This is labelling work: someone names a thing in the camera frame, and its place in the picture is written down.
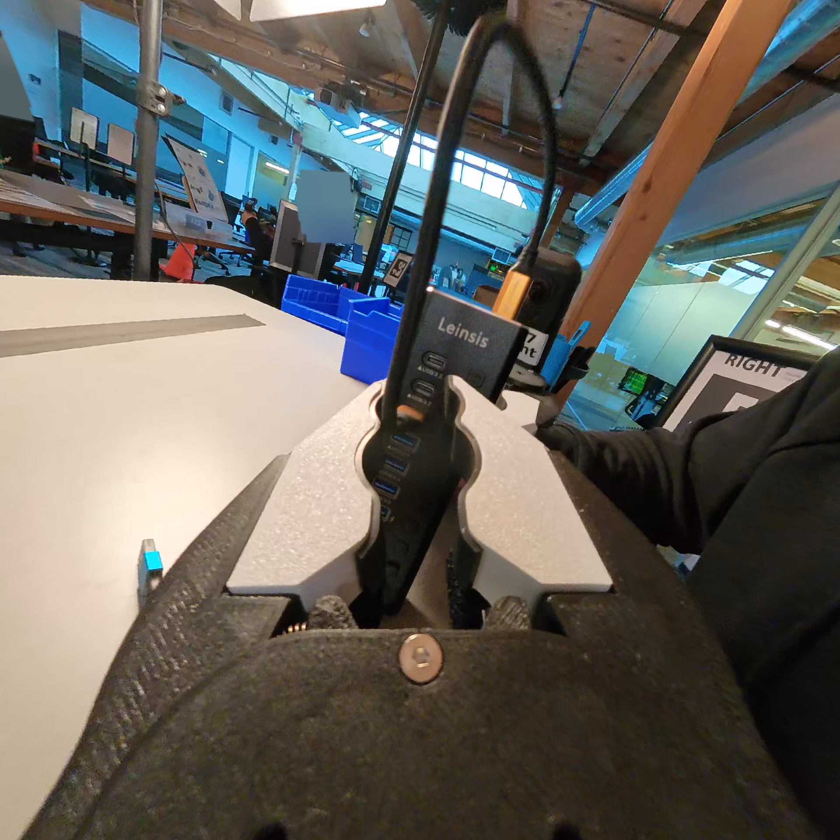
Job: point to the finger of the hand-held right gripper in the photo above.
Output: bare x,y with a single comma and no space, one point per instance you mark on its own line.
523,410

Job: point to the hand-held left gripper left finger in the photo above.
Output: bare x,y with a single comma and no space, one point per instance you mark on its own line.
302,518

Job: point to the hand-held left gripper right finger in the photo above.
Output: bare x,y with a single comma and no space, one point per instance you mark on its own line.
538,518

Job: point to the black long USB hub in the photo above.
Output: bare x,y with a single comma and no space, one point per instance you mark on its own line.
459,328

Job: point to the blue plastic bin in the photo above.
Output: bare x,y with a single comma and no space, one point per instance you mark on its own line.
371,341
315,302

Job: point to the person's right forearm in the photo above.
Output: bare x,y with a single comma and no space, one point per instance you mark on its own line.
656,472

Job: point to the large blue plastic crate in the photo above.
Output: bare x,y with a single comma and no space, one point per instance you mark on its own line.
556,358

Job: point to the black plastic clip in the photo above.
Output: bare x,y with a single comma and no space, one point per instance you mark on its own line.
579,361

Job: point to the computer monitor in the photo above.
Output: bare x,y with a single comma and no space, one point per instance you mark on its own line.
640,382

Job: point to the small tag sign on stand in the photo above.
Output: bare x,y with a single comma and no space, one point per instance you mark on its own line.
397,270

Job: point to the black framed tag board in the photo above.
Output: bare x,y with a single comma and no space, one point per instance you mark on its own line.
722,387

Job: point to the black pole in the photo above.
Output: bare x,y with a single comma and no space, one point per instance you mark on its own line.
400,151

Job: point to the grey board stand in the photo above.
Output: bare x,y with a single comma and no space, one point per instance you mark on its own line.
295,239

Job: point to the person's black jacket torso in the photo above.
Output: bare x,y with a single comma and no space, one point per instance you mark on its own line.
787,623

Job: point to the orange traffic cone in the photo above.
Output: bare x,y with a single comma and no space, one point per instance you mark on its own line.
178,262

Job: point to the instruction poster board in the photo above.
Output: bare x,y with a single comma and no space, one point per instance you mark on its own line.
197,177

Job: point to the wooden table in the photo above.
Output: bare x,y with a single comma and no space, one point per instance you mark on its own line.
98,216

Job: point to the grey metal pole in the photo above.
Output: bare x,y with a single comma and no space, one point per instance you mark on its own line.
148,131

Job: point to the wooden post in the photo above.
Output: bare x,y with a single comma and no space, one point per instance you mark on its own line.
669,164

